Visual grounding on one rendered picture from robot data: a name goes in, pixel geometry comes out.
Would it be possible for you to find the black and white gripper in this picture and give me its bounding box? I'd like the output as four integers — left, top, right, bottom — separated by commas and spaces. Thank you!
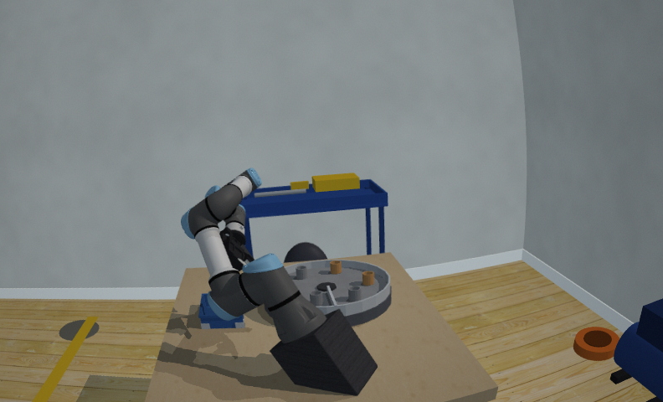
220, 227, 254, 271

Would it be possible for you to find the grey metal sleeve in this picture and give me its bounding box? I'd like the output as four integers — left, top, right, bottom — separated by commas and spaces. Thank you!
296, 265, 307, 280
348, 286, 361, 302
310, 291, 323, 307

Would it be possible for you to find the bronze bushing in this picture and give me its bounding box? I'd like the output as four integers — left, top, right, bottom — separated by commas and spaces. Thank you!
362, 271, 374, 286
330, 260, 342, 274

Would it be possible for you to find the blue crate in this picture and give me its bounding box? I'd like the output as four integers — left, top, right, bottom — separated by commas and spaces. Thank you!
198, 293, 245, 329

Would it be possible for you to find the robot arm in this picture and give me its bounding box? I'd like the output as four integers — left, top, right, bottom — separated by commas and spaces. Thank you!
181, 168, 326, 343

